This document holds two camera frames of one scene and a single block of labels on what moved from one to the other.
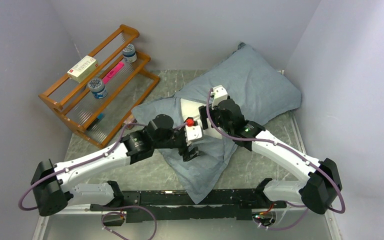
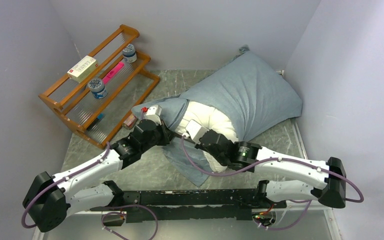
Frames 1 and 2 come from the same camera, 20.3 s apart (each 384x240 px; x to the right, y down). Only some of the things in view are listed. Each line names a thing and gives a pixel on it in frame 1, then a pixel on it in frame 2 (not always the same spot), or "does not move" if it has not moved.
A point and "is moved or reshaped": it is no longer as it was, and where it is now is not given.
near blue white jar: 96,86 does not move
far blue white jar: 129,54 does not move
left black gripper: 188,155 to 166,134
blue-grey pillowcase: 261,90 is moved or reshaped
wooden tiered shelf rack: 98,94 does not move
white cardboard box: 83,69 does not move
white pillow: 190,109 is moved or reshaped
